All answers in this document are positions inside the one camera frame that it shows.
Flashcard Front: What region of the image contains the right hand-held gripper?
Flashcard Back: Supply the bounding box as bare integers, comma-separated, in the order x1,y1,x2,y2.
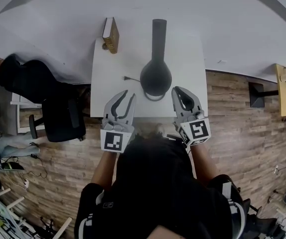
170,86,212,147

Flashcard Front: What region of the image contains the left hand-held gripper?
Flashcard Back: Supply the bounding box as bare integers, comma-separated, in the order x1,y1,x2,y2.
100,89,137,154

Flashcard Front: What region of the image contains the grey desk lamp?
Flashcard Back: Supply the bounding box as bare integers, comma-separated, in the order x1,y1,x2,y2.
140,18,172,102

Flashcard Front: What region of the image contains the person's left forearm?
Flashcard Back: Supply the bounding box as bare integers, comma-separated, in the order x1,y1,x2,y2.
90,150,119,191

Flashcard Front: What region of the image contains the person's right forearm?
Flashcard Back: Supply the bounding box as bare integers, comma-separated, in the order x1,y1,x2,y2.
190,143,218,184

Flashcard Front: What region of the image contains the grey side desk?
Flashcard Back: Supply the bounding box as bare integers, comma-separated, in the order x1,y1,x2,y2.
0,83,45,136

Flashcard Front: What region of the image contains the white table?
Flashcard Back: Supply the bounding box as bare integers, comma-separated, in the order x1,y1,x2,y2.
90,35,208,119

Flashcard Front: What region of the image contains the person's shoe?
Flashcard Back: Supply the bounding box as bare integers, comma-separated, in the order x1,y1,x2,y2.
154,123,166,135

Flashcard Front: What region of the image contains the black table base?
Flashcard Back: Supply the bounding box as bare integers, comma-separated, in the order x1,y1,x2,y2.
248,82,280,109

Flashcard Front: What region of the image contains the brown hardcover book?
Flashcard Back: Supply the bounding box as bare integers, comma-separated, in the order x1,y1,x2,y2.
102,16,120,54

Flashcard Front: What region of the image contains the person's black shirt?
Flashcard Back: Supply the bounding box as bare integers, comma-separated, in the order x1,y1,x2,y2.
73,133,246,239

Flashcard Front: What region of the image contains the black office chair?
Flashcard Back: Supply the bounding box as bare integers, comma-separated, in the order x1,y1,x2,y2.
0,55,87,143

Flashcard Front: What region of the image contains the white power strip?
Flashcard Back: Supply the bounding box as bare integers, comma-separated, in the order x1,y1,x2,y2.
274,162,286,175

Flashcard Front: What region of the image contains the wooden leg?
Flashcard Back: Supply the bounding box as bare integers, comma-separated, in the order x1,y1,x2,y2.
57,217,73,239

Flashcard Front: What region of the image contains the black swivel chair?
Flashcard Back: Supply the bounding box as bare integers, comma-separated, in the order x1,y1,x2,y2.
242,198,283,239

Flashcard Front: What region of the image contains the black power plug with cord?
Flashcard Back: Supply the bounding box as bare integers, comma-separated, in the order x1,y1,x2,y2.
121,75,142,83

